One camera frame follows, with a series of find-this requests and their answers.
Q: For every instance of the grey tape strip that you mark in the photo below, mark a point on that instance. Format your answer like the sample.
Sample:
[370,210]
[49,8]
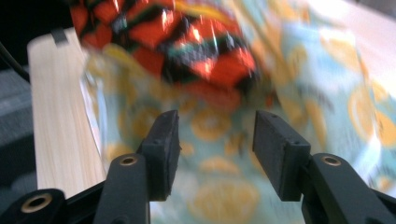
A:
[59,35]

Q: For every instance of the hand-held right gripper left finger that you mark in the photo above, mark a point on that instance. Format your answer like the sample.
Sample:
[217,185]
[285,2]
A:
[162,149]

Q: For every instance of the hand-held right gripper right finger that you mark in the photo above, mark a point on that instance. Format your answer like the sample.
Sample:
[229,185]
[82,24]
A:
[277,155]

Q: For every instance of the orange patterned cloth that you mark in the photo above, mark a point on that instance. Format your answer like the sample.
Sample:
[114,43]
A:
[218,186]

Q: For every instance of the red and black snack packet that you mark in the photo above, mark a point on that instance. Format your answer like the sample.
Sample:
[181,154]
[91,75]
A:
[193,37]

